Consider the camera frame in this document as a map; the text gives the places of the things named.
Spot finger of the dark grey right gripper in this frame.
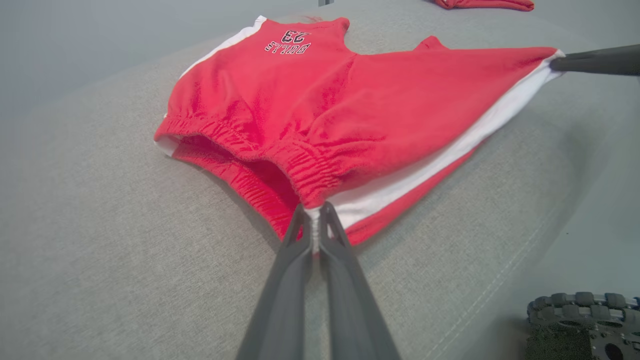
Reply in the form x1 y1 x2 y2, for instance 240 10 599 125
549 59 640 77
567 44 640 62

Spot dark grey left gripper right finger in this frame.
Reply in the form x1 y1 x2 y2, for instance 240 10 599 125
318 201 402 360

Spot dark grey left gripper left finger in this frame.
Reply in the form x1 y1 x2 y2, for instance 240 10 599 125
235 204 314 360

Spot red jersey shirt white sleeves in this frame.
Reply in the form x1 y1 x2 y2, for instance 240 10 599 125
431 0 535 12

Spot red shorts white side stripe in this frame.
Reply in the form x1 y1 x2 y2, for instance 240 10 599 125
153 15 567 247

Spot black robot wheel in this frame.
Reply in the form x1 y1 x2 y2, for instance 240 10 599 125
525 291 640 360

